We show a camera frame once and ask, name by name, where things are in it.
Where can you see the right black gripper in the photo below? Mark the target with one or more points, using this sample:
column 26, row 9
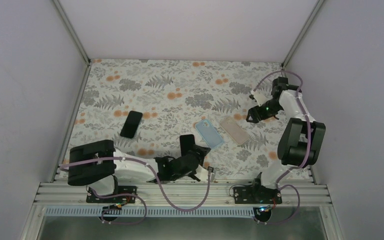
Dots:
column 257, row 115

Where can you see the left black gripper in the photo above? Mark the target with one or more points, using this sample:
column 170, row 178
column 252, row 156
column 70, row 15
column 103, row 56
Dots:
column 200, row 150

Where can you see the black phone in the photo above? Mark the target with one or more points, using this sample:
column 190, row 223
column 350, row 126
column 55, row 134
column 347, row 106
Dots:
column 187, row 141
column 131, row 124

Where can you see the light blue phone case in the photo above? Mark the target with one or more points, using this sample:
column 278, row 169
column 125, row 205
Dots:
column 209, row 133

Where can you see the beige phone case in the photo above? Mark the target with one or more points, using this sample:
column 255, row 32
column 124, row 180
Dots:
column 236, row 132

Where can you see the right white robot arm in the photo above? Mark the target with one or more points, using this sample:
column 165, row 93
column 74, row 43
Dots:
column 300, row 144

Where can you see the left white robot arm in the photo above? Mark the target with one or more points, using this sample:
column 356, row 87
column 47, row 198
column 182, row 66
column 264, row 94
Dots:
column 100, row 166

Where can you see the floral patterned table mat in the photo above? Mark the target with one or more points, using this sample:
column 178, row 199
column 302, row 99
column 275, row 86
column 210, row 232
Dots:
column 173, row 96

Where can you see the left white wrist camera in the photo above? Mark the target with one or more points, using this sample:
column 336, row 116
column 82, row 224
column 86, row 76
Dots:
column 205, row 174

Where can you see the aluminium mounting rail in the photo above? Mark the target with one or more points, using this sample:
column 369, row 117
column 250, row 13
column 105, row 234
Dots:
column 185, row 194

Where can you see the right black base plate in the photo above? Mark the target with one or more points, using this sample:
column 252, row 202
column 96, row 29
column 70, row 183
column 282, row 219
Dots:
column 246, row 194

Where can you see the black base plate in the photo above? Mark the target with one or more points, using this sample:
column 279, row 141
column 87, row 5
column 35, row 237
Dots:
column 246, row 194
column 114, row 198

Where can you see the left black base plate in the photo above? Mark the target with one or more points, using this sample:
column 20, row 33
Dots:
column 114, row 198

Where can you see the white slotted cable duct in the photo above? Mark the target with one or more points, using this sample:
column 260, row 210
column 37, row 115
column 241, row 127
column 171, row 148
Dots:
column 152, row 212

